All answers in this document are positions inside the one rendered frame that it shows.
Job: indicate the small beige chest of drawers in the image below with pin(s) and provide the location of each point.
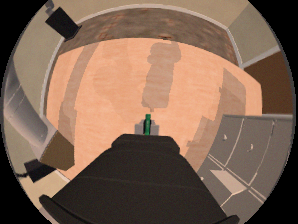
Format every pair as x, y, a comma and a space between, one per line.
248, 186

